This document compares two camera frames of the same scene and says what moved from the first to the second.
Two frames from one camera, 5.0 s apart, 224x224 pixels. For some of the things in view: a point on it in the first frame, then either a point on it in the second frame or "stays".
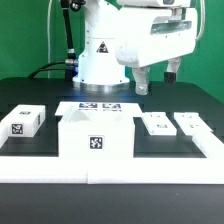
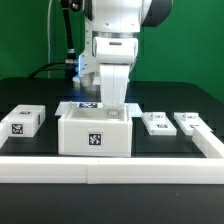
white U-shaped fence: [208, 169] stays
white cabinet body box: [96, 134] stays
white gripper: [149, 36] -> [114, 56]
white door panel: [158, 124] stays
